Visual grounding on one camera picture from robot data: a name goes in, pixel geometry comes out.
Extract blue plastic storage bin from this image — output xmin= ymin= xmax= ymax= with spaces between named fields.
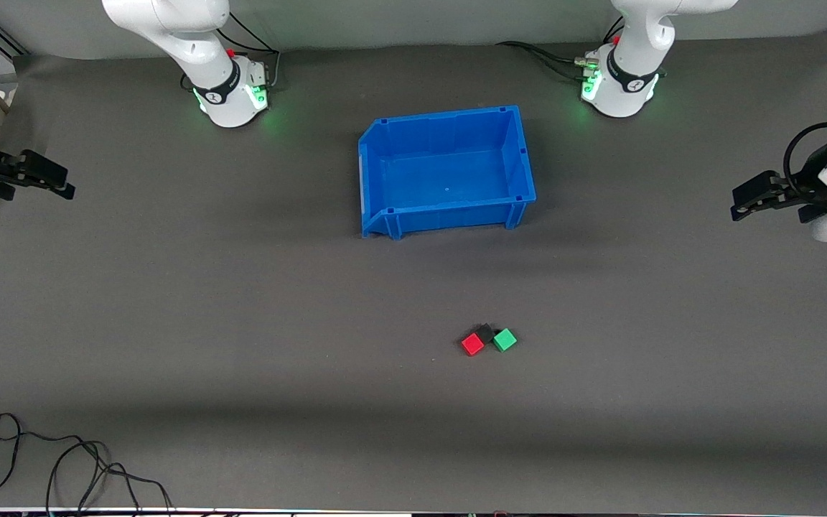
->
xmin=358 ymin=105 xmax=537 ymax=241

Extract aluminium frame rail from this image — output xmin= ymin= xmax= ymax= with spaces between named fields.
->
xmin=0 ymin=13 xmax=28 ymax=58

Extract black right arm base cables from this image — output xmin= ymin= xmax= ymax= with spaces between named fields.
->
xmin=180 ymin=14 xmax=282 ymax=93

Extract black arm base cables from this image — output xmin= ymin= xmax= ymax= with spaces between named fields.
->
xmin=495 ymin=14 xmax=626 ymax=83
xmin=180 ymin=14 xmax=282 ymax=93

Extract black left arm base cables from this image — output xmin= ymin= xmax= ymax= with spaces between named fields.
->
xmin=495 ymin=14 xmax=626 ymax=83

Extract loose black table cable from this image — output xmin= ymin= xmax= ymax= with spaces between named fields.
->
xmin=0 ymin=413 xmax=174 ymax=512

